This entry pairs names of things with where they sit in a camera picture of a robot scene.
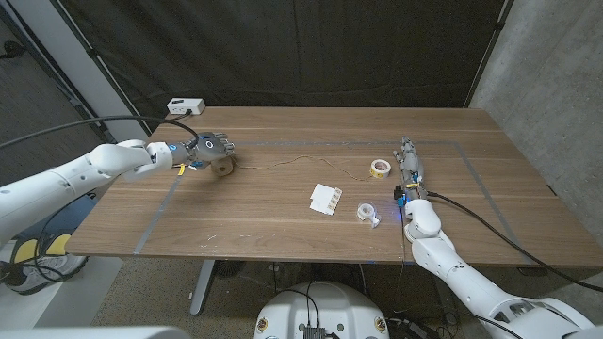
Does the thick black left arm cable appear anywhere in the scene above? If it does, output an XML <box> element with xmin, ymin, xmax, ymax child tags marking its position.
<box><xmin>0</xmin><ymin>115</ymin><xmax>202</xmax><ymax>150</ymax></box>

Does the black backdrop curtain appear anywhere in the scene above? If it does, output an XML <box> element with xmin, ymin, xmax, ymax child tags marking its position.
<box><xmin>49</xmin><ymin>0</ymin><xmax>514</xmax><ymax>134</ymax></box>

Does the white yellow sticker roll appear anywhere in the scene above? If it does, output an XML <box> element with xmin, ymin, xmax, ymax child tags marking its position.
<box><xmin>369</xmin><ymin>158</ymin><xmax>393</xmax><ymax>179</ymax></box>

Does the black torso connector box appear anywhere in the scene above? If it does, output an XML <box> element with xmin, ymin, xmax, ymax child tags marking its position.
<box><xmin>302</xmin><ymin>324</ymin><xmax>341</xmax><ymax>339</ymax></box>

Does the white power socket box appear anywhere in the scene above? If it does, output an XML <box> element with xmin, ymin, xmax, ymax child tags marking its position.
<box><xmin>166</xmin><ymin>97</ymin><xmax>206</xmax><ymax>116</ymax></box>

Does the yellow black shoe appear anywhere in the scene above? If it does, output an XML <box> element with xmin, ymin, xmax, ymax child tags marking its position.
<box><xmin>11</xmin><ymin>234</ymin><xmax>72</xmax><ymax>265</ymax></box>

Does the floor power strip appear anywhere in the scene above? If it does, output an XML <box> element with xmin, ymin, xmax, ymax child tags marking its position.
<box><xmin>385</xmin><ymin>317</ymin><xmax>442</xmax><ymax>339</ymax></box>

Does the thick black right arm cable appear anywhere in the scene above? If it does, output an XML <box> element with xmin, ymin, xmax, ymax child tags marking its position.
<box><xmin>426</xmin><ymin>190</ymin><xmax>603</xmax><ymax>293</ymax></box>

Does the black wall rail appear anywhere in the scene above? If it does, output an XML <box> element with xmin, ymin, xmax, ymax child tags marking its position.
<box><xmin>0</xmin><ymin>4</ymin><xmax>117</xmax><ymax>145</ymax></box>

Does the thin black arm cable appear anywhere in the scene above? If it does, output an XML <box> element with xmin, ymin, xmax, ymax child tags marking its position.
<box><xmin>399</xmin><ymin>206</ymin><xmax>408</xmax><ymax>265</ymax></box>
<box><xmin>0</xmin><ymin>192</ymin><xmax>93</xmax><ymax>283</ymax></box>

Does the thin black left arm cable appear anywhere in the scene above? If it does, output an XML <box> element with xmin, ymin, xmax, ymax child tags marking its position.
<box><xmin>0</xmin><ymin>192</ymin><xmax>93</xmax><ymax>283</ymax></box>

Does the black socket box cable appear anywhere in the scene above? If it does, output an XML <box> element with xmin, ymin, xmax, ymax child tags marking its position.
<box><xmin>161</xmin><ymin>108</ymin><xmax>193</xmax><ymax>124</ymax></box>

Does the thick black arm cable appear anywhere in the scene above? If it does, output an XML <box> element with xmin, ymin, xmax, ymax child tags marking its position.
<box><xmin>426</xmin><ymin>190</ymin><xmax>603</xmax><ymax>293</ymax></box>
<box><xmin>0</xmin><ymin>115</ymin><xmax>202</xmax><ymax>150</ymax></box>

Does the grey table leg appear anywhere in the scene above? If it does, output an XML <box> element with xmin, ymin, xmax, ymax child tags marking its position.
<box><xmin>431</xmin><ymin>263</ymin><xmax>461</xmax><ymax>326</ymax></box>
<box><xmin>189</xmin><ymin>258</ymin><xmax>218</xmax><ymax>316</ymax></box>

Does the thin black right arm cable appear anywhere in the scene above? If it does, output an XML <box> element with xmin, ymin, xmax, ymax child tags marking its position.
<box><xmin>399</xmin><ymin>206</ymin><xmax>408</xmax><ymax>265</ymax></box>

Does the thin black torso cable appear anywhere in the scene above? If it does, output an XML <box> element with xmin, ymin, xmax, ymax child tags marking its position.
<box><xmin>276</xmin><ymin>281</ymin><xmax>321</xmax><ymax>329</ymax></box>

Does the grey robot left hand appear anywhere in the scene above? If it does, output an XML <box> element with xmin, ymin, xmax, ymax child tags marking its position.
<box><xmin>169</xmin><ymin>132</ymin><xmax>236</xmax><ymax>171</ymax></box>

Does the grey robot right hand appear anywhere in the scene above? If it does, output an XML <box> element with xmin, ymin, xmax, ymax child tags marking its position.
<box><xmin>392</xmin><ymin>136</ymin><xmax>430</xmax><ymax>202</ymax></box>

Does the black wall hook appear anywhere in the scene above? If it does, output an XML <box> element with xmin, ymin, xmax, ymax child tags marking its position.
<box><xmin>0</xmin><ymin>40</ymin><xmax>27</xmax><ymax>60</ymax></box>

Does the clear tape roll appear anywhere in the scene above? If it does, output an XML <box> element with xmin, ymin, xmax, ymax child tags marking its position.
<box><xmin>355</xmin><ymin>201</ymin><xmax>383</xmax><ymax>229</ymax></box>

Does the grey sneaker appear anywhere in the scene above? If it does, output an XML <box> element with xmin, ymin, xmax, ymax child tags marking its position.
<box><xmin>4</xmin><ymin>253</ymin><xmax>90</xmax><ymax>297</ymax></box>

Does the brown twine strand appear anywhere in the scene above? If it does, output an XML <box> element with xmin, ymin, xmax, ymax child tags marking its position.
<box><xmin>234</xmin><ymin>154</ymin><xmax>373</xmax><ymax>182</ymax></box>

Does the black backdrop stand pole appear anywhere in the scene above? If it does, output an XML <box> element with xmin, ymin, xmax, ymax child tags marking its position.
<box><xmin>464</xmin><ymin>0</ymin><xmax>514</xmax><ymax>108</ymax></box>
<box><xmin>46</xmin><ymin>0</ymin><xmax>155</xmax><ymax>137</ymax></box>

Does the brown twine spool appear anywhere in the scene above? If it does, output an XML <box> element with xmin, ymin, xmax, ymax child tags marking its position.
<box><xmin>210</xmin><ymin>156</ymin><xmax>236</xmax><ymax>178</ymax></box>

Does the blue chair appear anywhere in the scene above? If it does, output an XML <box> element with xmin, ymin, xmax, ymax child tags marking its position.
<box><xmin>18</xmin><ymin>190</ymin><xmax>98</xmax><ymax>239</ymax></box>

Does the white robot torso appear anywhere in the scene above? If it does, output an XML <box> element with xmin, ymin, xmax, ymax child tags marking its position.
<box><xmin>253</xmin><ymin>281</ymin><xmax>391</xmax><ymax>339</ymax></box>

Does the white sticker sheet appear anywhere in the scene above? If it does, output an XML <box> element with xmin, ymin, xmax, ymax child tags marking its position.
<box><xmin>308</xmin><ymin>182</ymin><xmax>344</xmax><ymax>217</ymax></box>

